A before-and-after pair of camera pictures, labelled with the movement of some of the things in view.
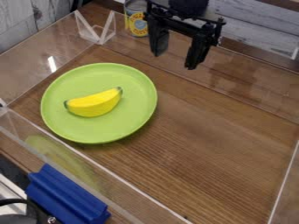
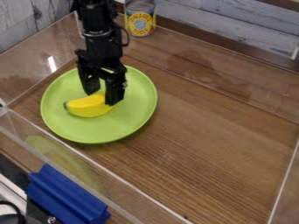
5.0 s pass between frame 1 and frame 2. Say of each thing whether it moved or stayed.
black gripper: moved
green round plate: stayed
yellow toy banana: stayed
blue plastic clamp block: stayed
